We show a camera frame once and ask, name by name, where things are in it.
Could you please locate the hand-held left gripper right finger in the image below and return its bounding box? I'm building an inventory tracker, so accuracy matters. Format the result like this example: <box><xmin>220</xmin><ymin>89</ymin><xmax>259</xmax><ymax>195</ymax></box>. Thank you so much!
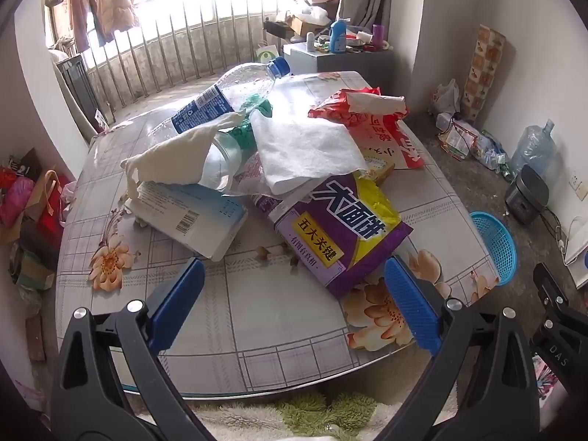
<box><xmin>383</xmin><ymin>255</ymin><xmax>540</xmax><ymax>441</ymax></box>

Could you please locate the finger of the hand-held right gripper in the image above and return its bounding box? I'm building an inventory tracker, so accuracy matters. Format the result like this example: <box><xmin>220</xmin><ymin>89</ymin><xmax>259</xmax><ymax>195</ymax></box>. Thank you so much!
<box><xmin>533</xmin><ymin>262</ymin><xmax>575</xmax><ymax>312</ymax></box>

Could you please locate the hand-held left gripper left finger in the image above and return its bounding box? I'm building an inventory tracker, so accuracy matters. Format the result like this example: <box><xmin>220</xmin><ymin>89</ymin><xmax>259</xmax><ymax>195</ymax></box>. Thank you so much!
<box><xmin>51</xmin><ymin>257</ymin><xmax>216</xmax><ymax>441</ymax></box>

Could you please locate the blue plastic basket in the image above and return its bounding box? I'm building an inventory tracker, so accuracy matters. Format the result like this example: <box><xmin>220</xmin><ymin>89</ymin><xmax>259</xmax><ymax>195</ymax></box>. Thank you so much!
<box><xmin>469</xmin><ymin>211</ymin><xmax>517</xmax><ymax>287</ymax></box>

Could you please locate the white blue medicine box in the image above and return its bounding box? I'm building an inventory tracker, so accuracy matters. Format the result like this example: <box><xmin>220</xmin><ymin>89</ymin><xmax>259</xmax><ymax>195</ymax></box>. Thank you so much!
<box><xmin>131</xmin><ymin>179</ymin><xmax>249</xmax><ymax>262</ymax></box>

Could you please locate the purple yellow snack bag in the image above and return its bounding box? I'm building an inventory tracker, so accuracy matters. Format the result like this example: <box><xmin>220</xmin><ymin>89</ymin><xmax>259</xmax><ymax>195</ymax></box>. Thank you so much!
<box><xmin>250</xmin><ymin>170</ymin><xmax>414</xmax><ymax>299</ymax></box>

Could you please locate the yellow noodle packet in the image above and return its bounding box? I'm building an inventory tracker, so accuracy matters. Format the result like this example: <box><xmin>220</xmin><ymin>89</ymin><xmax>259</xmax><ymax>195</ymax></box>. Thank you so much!
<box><xmin>361</xmin><ymin>154</ymin><xmax>397</xmax><ymax>183</ymax></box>

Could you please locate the clear plastic bottle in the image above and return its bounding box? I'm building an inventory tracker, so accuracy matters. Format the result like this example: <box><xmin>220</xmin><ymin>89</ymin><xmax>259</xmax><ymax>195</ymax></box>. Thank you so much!
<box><xmin>197</xmin><ymin>129</ymin><xmax>244</xmax><ymax>192</ymax></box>

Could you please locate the white tissue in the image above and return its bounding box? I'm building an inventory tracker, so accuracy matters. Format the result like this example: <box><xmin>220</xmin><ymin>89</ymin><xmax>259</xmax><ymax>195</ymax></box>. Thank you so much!
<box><xmin>120</xmin><ymin>110</ymin><xmax>248</xmax><ymax>212</ymax></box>

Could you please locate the red white snack bag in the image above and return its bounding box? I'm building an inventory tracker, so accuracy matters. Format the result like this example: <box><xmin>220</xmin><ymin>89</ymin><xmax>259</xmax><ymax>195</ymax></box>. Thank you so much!
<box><xmin>308</xmin><ymin>87</ymin><xmax>426</xmax><ymax>171</ymax></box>

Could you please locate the green plastic bag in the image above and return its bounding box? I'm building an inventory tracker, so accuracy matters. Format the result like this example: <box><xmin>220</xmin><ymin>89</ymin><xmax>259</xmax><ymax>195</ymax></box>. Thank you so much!
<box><xmin>227</xmin><ymin>93</ymin><xmax>274</xmax><ymax>157</ymax></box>

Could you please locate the white paper towel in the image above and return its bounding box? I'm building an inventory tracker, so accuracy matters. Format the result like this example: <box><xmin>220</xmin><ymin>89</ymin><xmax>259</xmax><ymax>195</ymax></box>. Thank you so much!
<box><xmin>249</xmin><ymin>109</ymin><xmax>368</xmax><ymax>194</ymax></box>

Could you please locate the clear bottle with blue label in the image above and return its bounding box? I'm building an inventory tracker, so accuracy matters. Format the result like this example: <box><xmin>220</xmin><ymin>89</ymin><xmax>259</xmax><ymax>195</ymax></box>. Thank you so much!
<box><xmin>155</xmin><ymin>56</ymin><xmax>291</xmax><ymax>142</ymax></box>

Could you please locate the pink patterned pajama clothing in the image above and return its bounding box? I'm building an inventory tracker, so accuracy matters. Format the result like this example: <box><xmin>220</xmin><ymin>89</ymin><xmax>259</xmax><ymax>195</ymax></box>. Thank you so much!
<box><xmin>533</xmin><ymin>354</ymin><xmax>563</xmax><ymax>400</ymax></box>

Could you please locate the white flat box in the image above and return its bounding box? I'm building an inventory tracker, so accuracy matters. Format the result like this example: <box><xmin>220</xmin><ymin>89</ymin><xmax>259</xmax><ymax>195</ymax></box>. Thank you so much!
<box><xmin>563</xmin><ymin>239</ymin><xmax>588</xmax><ymax>265</ymax></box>

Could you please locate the black rice cooker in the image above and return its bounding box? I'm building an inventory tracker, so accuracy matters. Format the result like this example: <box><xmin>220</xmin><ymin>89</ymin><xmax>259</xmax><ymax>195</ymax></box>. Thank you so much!
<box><xmin>504</xmin><ymin>164</ymin><xmax>549</xmax><ymax>226</ymax></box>

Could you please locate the large water jug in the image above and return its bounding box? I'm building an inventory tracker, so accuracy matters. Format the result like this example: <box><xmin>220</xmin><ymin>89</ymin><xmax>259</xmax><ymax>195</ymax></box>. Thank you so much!
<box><xmin>510</xmin><ymin>119</ymin><xmax>556</xmax><ymax>178</ymax></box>

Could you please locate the green white shag rug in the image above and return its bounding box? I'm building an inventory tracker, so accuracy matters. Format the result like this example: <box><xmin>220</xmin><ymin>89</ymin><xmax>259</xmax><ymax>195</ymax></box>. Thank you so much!
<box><xmin>138</xmin><ymin>377</ymin><xmax>460</xmax><ymax>441</ymax></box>

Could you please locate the pile of plastic packets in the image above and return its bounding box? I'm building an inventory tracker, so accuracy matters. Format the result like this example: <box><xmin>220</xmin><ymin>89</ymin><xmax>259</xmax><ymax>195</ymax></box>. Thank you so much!
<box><xmin>436</xmin><ymin>115</ymin><xmax>510</xmax><ymax>171</ymax></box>

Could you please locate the brown paper bag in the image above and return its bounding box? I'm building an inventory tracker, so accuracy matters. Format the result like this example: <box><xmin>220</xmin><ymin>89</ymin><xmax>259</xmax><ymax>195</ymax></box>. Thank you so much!
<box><xmin>25</xmin><ymin>170</ymin><xmax>62</xmax><ymax>235</ymax></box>

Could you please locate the pink bag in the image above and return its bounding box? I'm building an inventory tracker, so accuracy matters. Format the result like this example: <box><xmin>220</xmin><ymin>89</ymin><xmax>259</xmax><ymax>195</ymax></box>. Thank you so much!
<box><xmin>0</xmin><ymin>177</ymin><xmax>35</xmax><ymax>228</ymax></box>

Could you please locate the white plastic bag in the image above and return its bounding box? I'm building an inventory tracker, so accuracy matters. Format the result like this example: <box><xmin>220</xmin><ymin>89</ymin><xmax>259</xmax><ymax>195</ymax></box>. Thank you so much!
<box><xmin>429</xmin><ymin>78</ymin><xmax>460</xmax><ymax>115</ymax></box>

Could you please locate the patterned long box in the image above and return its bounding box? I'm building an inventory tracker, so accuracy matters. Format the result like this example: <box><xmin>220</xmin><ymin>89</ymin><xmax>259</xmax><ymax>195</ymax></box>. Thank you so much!
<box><xmin>460</xmin><ymin>25</ymin><xmax>506</xmax><ymax>122</ymax></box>

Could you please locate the grey cabinet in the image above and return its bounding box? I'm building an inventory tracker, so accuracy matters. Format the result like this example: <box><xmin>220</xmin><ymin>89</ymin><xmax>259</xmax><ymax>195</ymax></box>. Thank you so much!
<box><xmin>282</xmin><ymin>43</ymin><xmax>396</xmax><ymax>76</ymax></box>

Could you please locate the blue detergent bottle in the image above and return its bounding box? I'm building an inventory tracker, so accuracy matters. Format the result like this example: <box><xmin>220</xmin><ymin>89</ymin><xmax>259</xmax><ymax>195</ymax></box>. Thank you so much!
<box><xmin>329</xmin><ymin>18</ymin><xmax>348</xmax><ymax>53</ymax></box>

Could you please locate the metal railing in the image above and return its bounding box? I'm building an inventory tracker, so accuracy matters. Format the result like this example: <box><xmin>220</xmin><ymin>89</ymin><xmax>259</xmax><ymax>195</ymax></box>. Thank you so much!
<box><xmin>85</xmin><ymin>0</ymin><xmax>322</xmax><ymax>111</ymax></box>

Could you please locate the black box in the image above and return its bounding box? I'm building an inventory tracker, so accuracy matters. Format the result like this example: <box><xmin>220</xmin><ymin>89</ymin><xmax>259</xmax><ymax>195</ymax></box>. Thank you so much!
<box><xmin>263</xmin><ymin>21</ymin><xmax>299</xmax><ymax>40</ymax></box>

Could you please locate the cardboard box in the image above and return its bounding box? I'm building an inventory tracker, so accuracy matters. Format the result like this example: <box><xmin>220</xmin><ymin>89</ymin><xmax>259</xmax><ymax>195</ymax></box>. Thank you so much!
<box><xmin>285</xmin><ymin>9</ymin><xmax>331</xmax><ymax>37</ymax></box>

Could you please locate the pink hanging garment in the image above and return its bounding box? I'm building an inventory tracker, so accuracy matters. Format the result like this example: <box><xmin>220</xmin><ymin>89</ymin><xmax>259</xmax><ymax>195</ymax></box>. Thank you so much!
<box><xmin>67</xmin><ymin>0</ymin><xmax>105</xmax><ymax>53</ymax></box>

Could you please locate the white wall socket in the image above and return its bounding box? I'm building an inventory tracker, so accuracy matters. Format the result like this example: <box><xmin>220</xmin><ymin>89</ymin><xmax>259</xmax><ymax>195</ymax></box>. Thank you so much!
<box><xmin>569</xmin><ymin>172</ymin><xmax>588</xmax><ymax>200</ymax></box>

